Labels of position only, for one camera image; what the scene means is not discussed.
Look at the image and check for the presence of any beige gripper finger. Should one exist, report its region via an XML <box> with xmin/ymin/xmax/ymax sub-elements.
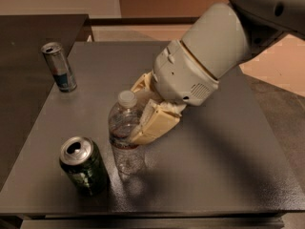
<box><xmin>129</xmin><ymin>99</ymin><xmax>186</xmax><ymax>145</ymax></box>
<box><xmin>131</xmin><ymin>72</ymin><xmax>162</xmax><ymax>112</ymax></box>

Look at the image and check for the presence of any clear plastic water bottle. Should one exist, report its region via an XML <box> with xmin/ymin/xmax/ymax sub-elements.
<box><xmin>108</xmin><ymin>91</ymin><xmax>145</xmax><ymax>175</ymax></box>

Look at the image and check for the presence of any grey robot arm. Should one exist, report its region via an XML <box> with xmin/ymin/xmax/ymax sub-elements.
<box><xmin>130</xmin><ymin>0</ymin><xmax>305</xmax><ymax>144</ymax></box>

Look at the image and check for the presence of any silver blue energy drink can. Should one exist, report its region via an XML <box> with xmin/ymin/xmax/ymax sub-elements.
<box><xmin>41</xmin><ymin>42</ymin><xmax>77</xmax><ymax>93</ymax></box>

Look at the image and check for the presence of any green soda can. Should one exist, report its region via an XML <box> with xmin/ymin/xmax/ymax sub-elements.
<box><xmin>59</xmin><ymin>136</ymin><xmax>109</xmax><ymax>196</ymax></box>

